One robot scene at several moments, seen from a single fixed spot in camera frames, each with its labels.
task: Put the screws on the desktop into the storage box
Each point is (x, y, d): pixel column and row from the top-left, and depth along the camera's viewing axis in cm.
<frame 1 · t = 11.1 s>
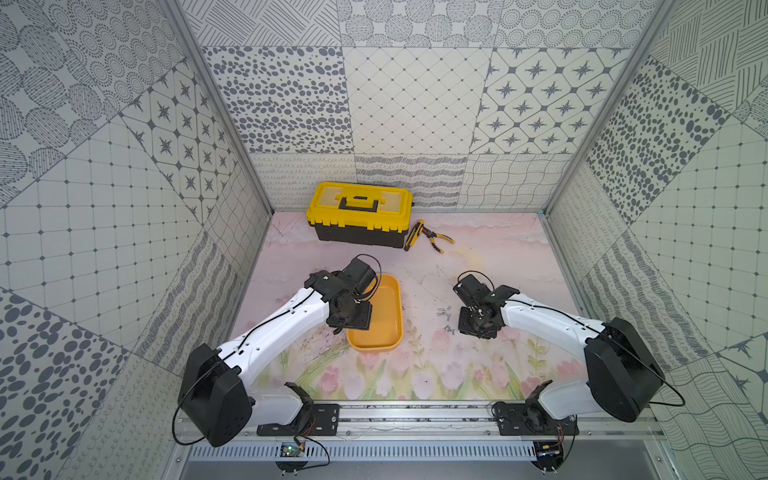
left hand: (360, 315, 79), fingers open
right hand: (470, 331, 86), fingers open
yellow plastic storage tray: (385, 294, 97), point 3 cm above the table
black yellow toolbox: (360, 213, 101), point 17 cm above the table
yellow handled pliers: (420, 228, 116), point 3 cm above the table

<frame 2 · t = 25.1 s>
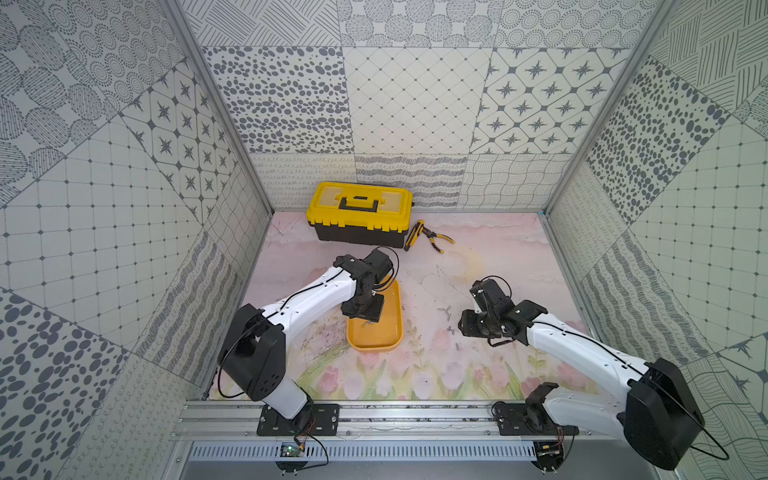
left hand: (370, 310, 83), fingers open
right hand: (467, 328, 84), fingers open
the named things where they were.

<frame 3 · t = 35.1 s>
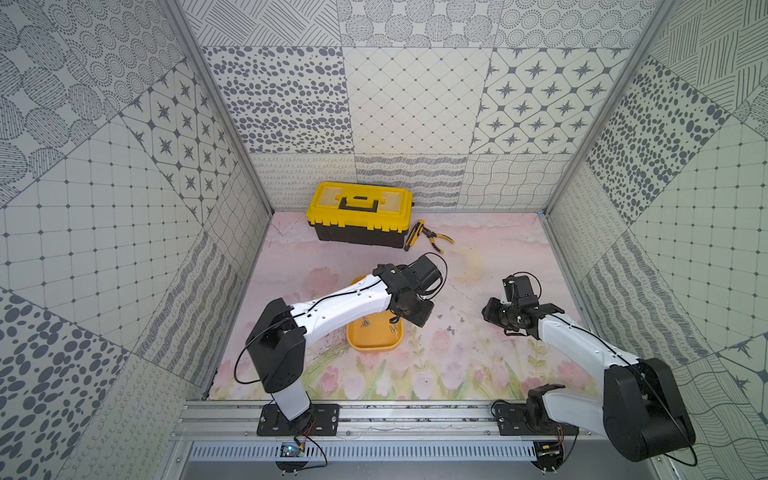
left hand: (424, 309, 79), fingers open
right hand: (489, 315, 89), fingers open
the named things where they were.

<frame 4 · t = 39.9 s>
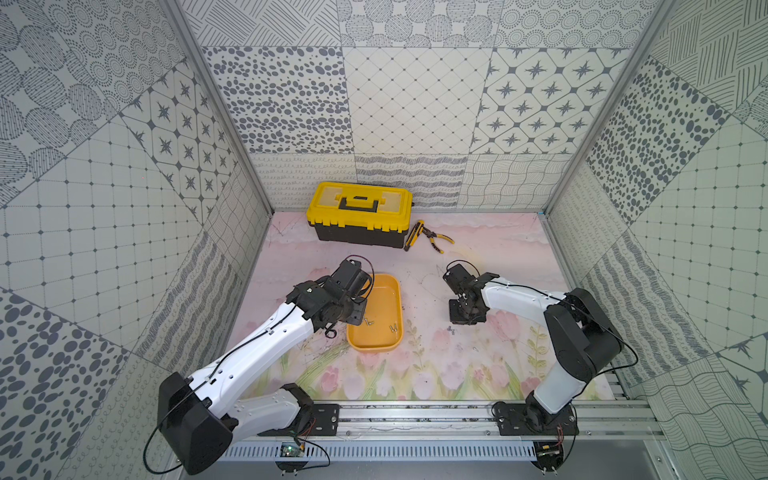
left hand: (353, 300, 77), fingers open
right hand: (463, 321, 91), fingers closed
the named things where they were.

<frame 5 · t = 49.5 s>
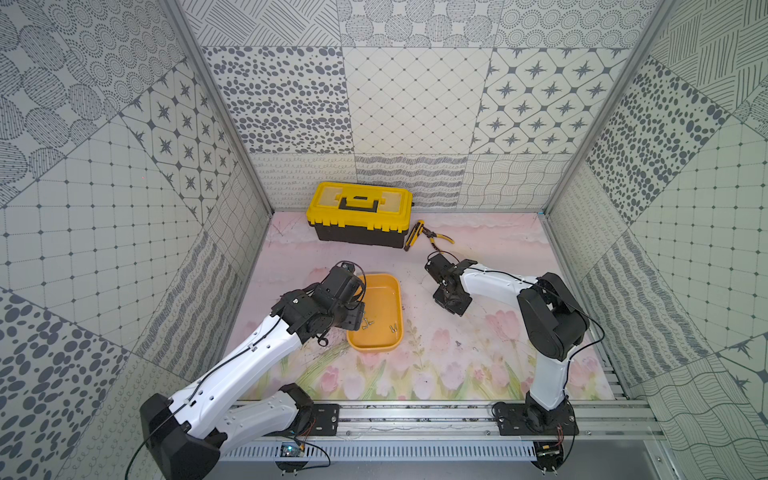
left hand: (349, 303, 75), fingers open
right hand: (447, 307, 94), fingers closed
the named things where they were.

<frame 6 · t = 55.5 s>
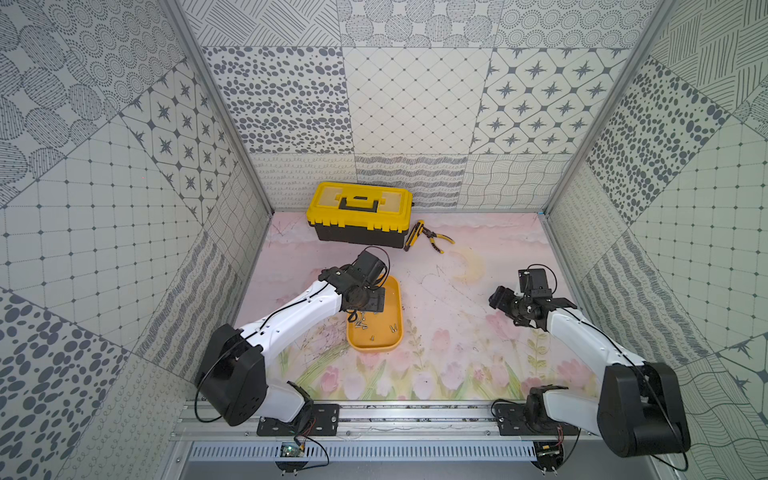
left hand: (368, 295, 84), fingers open
right hand: (500, 307, 89), fingers open
the named things where they were.

